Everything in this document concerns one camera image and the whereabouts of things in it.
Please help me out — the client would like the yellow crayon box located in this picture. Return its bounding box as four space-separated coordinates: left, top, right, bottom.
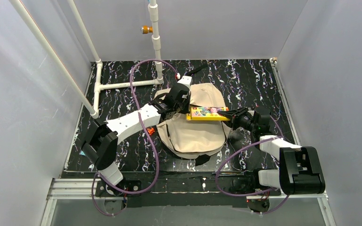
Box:
186 106 229 121

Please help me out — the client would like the small orange toy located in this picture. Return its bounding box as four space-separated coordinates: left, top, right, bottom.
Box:
147 127 155 136

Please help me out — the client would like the beige student backpack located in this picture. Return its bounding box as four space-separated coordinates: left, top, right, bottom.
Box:
156 83 231 165

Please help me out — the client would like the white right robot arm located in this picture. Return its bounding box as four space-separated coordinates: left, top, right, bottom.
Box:
218 106 326 195

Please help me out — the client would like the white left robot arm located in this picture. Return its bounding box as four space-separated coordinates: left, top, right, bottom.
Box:
81 82 190 187

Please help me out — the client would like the orange knob on pipe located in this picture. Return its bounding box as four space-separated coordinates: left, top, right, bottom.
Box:
141 25 153 34

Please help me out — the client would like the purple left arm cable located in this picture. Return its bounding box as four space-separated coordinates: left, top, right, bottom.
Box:
91 59 180 218

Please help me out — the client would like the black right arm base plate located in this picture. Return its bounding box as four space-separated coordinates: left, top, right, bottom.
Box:
226 178 278 196

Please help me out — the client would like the white pvc pipe frame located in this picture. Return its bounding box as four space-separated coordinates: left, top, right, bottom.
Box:
8 0 165 120

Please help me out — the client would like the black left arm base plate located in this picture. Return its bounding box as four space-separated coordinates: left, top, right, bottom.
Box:
95 179 141 197

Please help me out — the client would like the aluminium rail frame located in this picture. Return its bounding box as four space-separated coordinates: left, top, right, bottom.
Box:
42 178 336 226

